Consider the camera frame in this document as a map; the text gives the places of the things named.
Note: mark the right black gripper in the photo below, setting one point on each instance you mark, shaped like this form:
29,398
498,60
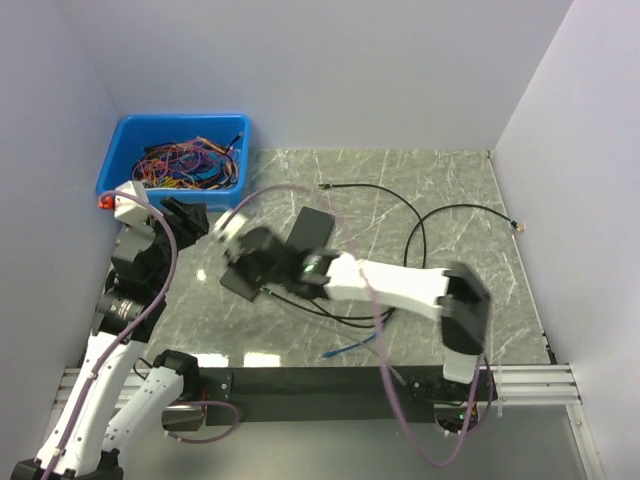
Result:
239,262

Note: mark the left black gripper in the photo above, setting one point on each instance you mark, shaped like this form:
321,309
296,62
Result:
191,219

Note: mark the black cable gold plug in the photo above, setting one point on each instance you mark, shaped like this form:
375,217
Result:
315,309

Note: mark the black network switch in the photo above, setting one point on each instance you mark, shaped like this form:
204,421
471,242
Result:
311,230
247,283

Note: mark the black ethernet cable long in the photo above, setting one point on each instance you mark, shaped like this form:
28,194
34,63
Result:
515,225

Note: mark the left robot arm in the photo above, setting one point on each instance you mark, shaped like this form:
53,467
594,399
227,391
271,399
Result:
92,435

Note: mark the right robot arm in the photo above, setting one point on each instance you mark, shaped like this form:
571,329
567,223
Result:
454,296

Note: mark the black base crossbar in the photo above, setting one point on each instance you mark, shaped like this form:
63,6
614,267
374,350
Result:
288,394

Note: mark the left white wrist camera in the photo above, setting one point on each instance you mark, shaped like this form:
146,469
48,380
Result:
125,210

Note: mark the aluminium frame rail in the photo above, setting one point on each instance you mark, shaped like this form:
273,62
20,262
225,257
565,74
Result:
490,385

